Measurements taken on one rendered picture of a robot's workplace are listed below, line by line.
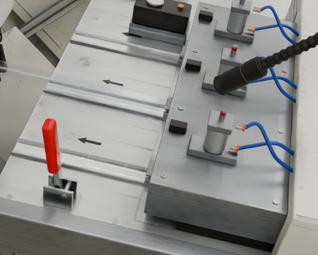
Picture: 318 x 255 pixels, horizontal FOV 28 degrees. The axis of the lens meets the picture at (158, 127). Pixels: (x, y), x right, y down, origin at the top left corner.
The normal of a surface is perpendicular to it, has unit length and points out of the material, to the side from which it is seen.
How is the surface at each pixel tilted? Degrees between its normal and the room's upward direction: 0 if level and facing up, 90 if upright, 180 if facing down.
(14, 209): 44
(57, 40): 90
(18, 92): 0
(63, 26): 90
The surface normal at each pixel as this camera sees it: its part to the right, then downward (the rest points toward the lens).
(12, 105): 0.77, -0.37
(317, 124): 0.14, -0.72
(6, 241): -0.18, 0.65
